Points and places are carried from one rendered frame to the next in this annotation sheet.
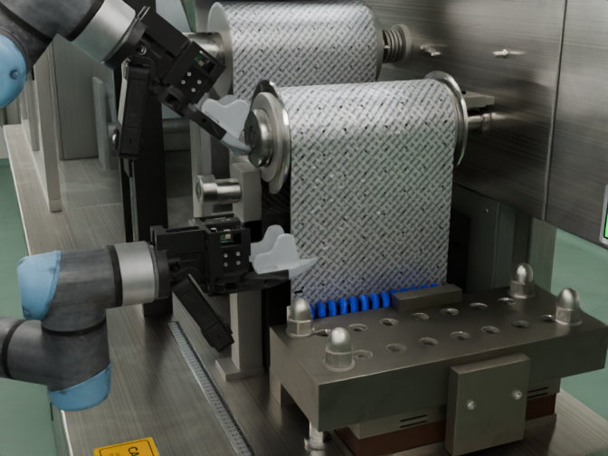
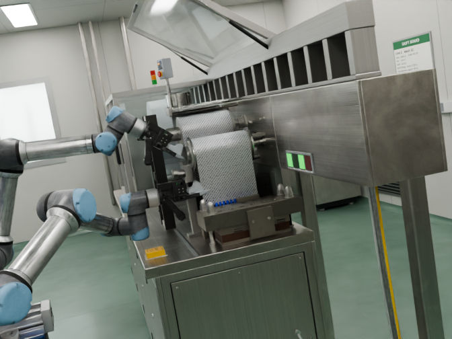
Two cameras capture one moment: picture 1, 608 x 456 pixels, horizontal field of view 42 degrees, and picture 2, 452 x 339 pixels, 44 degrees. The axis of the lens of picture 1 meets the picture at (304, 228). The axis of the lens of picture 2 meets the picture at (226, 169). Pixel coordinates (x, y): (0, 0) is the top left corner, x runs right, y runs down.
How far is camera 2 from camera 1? 132 cm
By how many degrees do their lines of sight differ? 14
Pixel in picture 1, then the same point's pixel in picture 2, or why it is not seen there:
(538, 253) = (305, 188)
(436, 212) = (249, 171)
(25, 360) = (124, 227)
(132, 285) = (151, 199)
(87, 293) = (138, 202)
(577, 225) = (285, 165)
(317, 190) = (206, 167)
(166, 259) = (161, 191)
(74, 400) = (138, 236)
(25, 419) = (134, 325)
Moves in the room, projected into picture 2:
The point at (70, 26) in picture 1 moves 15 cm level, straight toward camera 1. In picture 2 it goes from (128, 129) to (126, 130)
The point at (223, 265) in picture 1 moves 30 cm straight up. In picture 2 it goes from (178, 192) to (165, 119)
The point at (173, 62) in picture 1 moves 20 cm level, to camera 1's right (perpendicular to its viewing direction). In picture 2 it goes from (158, 135) to (205, 128)
